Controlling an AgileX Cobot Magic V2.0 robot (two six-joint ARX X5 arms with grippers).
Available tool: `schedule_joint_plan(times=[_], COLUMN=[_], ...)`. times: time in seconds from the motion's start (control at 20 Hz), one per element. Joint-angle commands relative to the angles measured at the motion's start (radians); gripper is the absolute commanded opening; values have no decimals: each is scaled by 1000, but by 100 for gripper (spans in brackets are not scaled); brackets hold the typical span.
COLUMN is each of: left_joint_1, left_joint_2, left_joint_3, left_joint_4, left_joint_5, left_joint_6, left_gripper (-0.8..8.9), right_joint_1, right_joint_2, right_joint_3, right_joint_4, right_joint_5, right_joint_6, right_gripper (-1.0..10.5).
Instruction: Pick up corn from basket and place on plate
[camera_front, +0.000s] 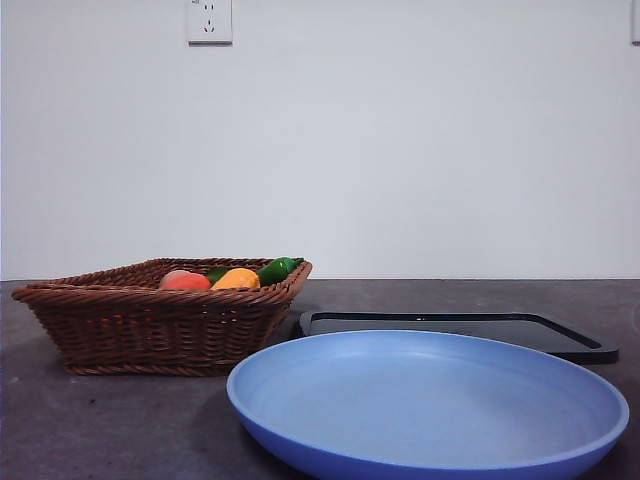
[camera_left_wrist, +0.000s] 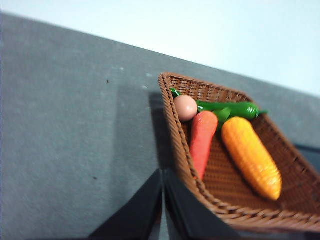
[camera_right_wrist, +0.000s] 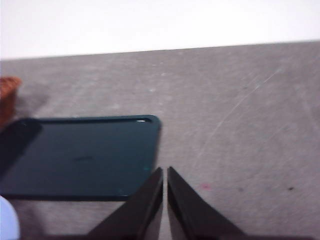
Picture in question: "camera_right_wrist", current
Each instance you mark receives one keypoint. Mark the blue round plate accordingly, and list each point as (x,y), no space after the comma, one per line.
(6,220)

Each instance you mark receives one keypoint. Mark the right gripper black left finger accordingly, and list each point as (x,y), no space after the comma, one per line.
(140,215)

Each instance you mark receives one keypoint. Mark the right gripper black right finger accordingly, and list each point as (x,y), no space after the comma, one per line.
(190,215)

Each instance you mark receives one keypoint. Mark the dark rectangular tray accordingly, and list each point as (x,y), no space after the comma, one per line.
(87,155)

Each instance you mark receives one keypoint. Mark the brown wicker basket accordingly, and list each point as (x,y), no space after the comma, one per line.
(7,95)

